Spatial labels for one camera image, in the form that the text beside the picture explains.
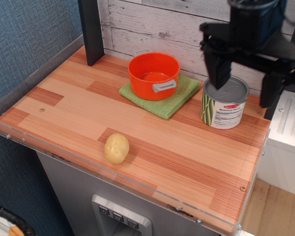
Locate silver toy fridge cabinet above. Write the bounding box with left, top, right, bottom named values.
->
left=37, top=153, right=217, bottom=236

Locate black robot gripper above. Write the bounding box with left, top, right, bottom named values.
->
left=200, top=0, right=295, bottom=108

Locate dark grey left post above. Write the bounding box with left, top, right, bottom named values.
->
left=78, top=0, right=105, bottom=66

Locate clear acrylic guard rail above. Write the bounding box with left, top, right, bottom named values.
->
left=0, top=47, right=269, bottom=236

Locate white toy sink unit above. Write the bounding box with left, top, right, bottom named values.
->
left=257, top=91, right=295, bottom=194

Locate green cloth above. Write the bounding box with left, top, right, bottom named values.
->
left=119, top=74, right=201, bottom=119

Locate orange toy pot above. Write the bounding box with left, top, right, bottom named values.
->
left=128, top=49, right=180, bottom=101

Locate yellow toy potato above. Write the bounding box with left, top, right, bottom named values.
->
left=104, top=133, right=130, bottom=164

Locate black orange bag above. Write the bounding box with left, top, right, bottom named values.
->
left=0, top=206, right=36, bottom=236

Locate toy corn can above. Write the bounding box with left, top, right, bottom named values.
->
left=200, top=76, right=250, bottom=129

